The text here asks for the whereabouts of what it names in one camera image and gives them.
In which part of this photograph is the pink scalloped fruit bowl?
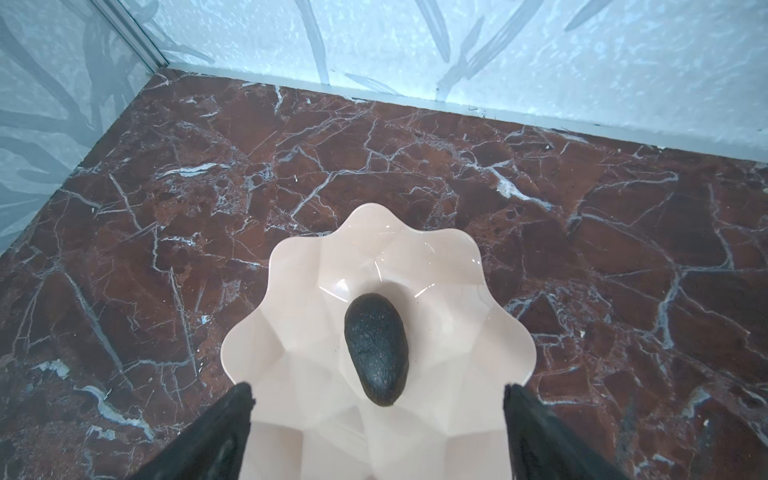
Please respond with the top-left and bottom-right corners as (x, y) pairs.
(221, 204), (536, 479)

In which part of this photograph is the dark avocado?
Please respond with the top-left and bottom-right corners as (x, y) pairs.
(344, 293), (410, 407)

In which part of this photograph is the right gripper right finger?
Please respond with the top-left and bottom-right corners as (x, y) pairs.
(503, 384), (626, 480)

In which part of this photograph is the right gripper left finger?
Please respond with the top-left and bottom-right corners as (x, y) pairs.
(132, 382), (255, 479)

